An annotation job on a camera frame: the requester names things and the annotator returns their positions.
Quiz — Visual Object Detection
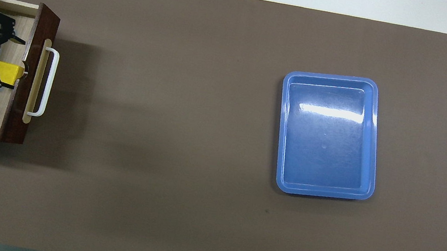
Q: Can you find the brown paper table mat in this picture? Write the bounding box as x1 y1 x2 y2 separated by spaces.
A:
0 0 447 251

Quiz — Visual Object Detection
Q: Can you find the blue plastic tray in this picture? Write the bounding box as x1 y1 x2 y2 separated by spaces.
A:
265 65 393 208

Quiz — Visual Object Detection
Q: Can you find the yellow cube block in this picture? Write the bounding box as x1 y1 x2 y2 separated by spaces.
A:
0 61 26 87

